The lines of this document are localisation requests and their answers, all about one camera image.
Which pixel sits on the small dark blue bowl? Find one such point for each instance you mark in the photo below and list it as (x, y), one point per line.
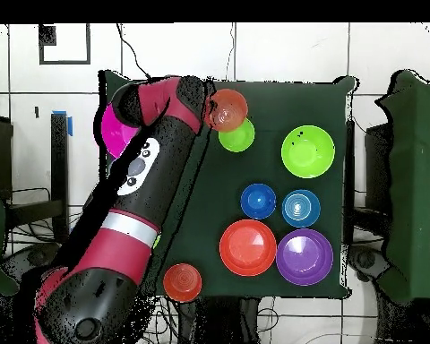
(258, 201)

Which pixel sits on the small green bowl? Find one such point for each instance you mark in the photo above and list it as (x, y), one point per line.
(240, 141)

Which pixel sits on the large orange bowl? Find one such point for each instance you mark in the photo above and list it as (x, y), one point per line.
(247, 249)

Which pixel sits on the small translucent orange bowl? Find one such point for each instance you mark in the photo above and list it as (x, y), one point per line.
(182, 283)
(229, 111)

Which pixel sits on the purple bowl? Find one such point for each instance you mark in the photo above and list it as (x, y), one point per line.
(304, 258)

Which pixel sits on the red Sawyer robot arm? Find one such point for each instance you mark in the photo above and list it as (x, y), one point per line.
(157, 179)

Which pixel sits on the light blue translucent bowl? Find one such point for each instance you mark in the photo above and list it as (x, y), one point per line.
(301, 208)

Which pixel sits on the large pink bowl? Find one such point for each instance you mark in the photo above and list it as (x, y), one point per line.
(116, 136)

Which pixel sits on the dark green table cloth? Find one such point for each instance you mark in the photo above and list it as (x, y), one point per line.
(290, 104)

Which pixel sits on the blue tape strip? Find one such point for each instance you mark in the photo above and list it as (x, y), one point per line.
(70, 125)

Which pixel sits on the black office chair base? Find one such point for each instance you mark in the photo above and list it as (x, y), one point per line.
(28, 258)
(365, 259)

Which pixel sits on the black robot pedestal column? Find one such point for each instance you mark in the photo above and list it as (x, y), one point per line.
(229, 322)

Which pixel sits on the black floor frame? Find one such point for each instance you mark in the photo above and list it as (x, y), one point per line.
(46, 36)

